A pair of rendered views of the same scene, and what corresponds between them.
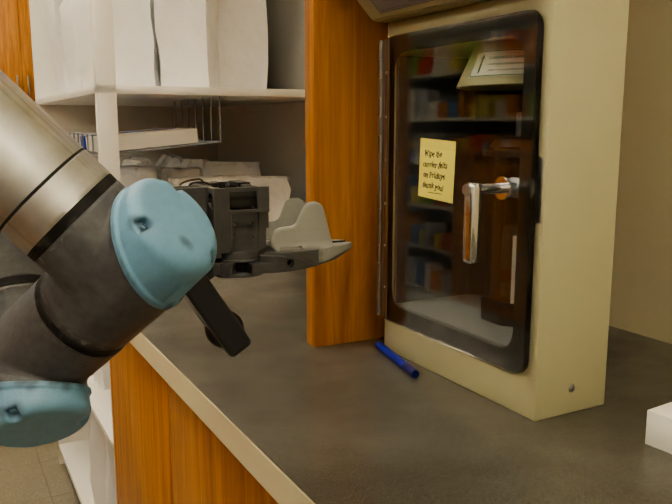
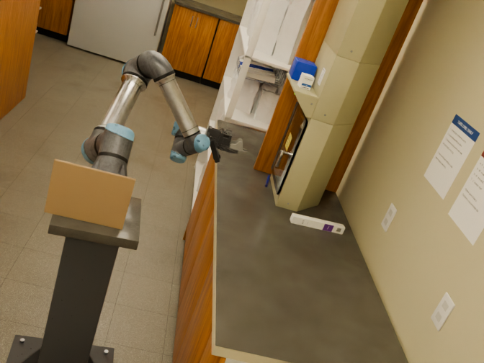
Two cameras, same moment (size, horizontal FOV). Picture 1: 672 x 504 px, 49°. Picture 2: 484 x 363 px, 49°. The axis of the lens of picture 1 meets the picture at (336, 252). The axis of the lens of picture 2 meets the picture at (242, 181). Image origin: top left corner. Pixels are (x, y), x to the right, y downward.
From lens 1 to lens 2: 1.85 m
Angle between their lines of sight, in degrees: 22
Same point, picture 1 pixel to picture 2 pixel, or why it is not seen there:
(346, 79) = (287, 106)
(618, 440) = (285, 216)
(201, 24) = (293, 41)
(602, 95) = (317, 144)
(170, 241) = (201, 145)
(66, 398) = (182, 158)
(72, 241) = (189, 139)
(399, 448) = (241, 195)
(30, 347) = (180, 148)
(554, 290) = (290, 181)
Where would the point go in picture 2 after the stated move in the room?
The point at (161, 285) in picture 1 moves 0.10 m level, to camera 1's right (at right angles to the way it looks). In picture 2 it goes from (198, 150) to (217, 159)
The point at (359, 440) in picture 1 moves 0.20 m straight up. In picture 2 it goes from (236, 190) to (249, 154)
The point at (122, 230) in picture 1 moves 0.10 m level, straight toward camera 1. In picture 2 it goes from (195, 140) to (189, 148)
